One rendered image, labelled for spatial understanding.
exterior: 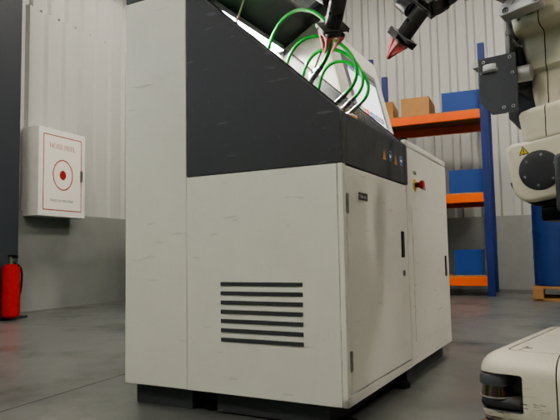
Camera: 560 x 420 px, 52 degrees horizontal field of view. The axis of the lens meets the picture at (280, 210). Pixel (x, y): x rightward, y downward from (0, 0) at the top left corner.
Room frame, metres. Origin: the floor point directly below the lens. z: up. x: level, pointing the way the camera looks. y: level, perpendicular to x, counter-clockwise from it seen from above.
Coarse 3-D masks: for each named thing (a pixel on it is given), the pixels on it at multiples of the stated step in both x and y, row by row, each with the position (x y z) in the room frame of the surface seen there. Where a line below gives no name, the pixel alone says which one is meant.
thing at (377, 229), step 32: (352, 192) 1.77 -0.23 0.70; (384, 192) 2.05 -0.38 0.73; (352, 224) 1.77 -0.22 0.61; (384, 224) 2.04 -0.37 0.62; (352, 256) 1.76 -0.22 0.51; (384, 256) 2.03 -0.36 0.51; (352, 288) 1.75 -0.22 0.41; (384, 288) 2.02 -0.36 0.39; (352, 320) 1.75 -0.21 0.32; (384, 320) 2.01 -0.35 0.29; (352, 352) 1.73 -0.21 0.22; (384, 352) 2.00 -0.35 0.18; (352, 384) 1.74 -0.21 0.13
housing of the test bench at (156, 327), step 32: (128, 0) 2.10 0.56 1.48; (160, 0) 2.03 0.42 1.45; (128, 32) 2.10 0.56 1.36; (160, 32) 2.03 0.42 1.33; (128, 64) 2.10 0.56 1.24; (160, 64) 2.03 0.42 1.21; (128, 96) 2.10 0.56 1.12; (160, 96) 2.03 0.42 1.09; (128, 128) 2.10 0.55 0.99; (160, 128) 2.03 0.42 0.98; (128, 160) 2.10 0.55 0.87; (160, 160) 2.03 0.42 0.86; (128, 192) 2.10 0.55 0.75; (160, 192) 2.03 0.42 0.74; (128, 224) 2.10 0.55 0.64; (160, 224) 2.03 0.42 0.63; (128, 256) 2.10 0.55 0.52; (160, 256) 2.03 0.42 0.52; (128, 288) 2.10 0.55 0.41; (160, 288) 2.03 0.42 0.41; (128, 320) 2.10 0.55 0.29; (160, 320) 2.03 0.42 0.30; (128, 352) 2.10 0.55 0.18; (160, 352) 2.03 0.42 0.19; (160, 384) 2.03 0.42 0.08
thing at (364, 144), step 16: (352, 128) 1.79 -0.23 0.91; (368, 128) 1.92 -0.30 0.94; (352, 144) 1.78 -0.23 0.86; (368, 144) 1.91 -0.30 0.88; (384, 144) 2.06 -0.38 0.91; (400, 144) 2.24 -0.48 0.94; (352, 160) 1.78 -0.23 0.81; (368, 160) 1.91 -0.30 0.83; (384, 160) 2.06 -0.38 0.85; (384, 176) 2.06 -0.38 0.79; (400, 176) 2.23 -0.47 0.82
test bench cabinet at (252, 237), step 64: (192, 192) 1.96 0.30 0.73; (256, 192) 1.84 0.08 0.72; (320, 192) 1.74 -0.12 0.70; (192, 256) 1.96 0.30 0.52; (256, 256) 1.85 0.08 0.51; (320, 256) 1.74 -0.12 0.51; (192, 320) 1.97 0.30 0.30; (256, 320) 1.85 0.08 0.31; (320, 320) 1.74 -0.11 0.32; (192, 384) 1.97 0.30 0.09; (256, 384) 1.85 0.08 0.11; (320, 384) 1.74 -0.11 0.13; (384, 384) 1.99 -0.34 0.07
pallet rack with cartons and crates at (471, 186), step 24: (480, 48) 6.69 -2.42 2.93; (384, 96) 7.96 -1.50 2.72; (456, 96) 6.99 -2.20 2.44; (408, 120) 7.04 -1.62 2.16; (432, 120) 6.93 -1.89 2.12; (456, 120) 6.84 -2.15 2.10; (480, 120) 6.70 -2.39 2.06; (480, 168) 6.88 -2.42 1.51; (456, 192) 6.97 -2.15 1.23; (480, 192) 6.75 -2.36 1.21; (456, 264) 7.04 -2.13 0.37; (480, 264) 6.94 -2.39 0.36
